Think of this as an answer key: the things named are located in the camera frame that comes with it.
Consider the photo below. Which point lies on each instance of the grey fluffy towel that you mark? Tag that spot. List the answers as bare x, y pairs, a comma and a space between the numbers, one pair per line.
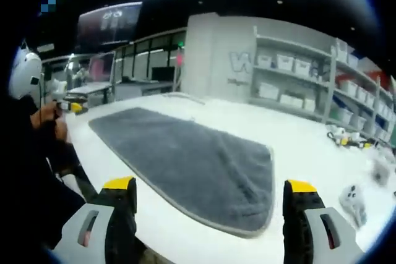
185, 159

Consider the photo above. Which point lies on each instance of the person's left hand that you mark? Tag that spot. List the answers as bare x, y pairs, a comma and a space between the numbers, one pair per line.
43, 115

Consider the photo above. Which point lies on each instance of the white stand table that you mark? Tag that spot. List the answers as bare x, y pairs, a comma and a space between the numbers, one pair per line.
89, 89

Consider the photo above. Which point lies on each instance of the white chest-worn device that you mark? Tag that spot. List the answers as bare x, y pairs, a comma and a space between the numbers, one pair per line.
26, 75

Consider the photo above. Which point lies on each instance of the transparent tilted panel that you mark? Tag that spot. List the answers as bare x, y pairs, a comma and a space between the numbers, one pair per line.
102, 66

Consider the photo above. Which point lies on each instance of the white handheld controller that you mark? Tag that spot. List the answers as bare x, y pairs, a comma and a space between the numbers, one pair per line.
351, 199

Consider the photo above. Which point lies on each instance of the grey counter desk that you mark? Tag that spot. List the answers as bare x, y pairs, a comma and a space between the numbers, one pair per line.
133, 89

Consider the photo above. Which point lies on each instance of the person's dark clothing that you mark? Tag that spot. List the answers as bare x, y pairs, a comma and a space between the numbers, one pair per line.
24, 168

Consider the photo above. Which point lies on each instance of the large hanging dark screen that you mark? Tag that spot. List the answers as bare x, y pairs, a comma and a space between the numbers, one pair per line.
108, 23

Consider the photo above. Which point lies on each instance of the black monitor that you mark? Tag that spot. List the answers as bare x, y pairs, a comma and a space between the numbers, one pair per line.
162, 74

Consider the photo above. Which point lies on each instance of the spare hand-held gripper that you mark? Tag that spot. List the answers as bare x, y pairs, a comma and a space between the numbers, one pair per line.
341, 137

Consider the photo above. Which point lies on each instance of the pink hanging tag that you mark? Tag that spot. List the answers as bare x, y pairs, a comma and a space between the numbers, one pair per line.
179, 60

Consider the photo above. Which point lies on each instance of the grey shelving rack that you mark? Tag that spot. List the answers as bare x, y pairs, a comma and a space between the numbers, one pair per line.
290, 72

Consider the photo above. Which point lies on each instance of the row of white storage boxes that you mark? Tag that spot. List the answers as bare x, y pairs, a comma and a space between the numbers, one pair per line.
284, 61

